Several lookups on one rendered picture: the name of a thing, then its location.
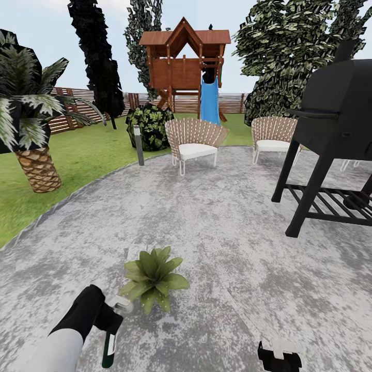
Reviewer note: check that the insectifuge atomizer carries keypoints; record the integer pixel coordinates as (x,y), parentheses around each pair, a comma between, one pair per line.
(109,350)

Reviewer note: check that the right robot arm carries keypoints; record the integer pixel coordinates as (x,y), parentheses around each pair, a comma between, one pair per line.
(283,358)

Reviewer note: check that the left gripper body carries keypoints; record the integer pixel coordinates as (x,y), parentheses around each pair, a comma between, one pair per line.
(110,322)

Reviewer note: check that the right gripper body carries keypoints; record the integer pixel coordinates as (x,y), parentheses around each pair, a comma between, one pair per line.
(288,364)

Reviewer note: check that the pot plant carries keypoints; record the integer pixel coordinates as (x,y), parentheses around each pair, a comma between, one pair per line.
(151,278)

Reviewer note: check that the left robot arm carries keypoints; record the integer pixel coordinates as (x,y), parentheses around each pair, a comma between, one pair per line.
(61,350)

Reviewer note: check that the charcoal grill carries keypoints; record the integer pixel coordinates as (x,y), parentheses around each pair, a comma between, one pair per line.
(335,122)

